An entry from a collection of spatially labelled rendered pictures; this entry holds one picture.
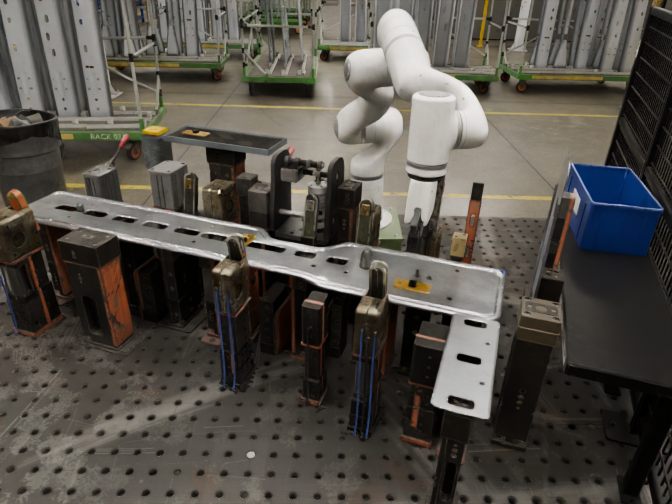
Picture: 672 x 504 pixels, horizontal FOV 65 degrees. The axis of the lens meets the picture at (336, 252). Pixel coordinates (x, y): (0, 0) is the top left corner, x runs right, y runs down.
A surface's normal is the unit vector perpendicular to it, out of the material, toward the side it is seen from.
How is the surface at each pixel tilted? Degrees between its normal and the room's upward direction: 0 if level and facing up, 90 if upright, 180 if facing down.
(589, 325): 0
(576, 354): 0
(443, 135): 89
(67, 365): 0
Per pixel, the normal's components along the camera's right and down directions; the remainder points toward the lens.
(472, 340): 0.03, -0.88
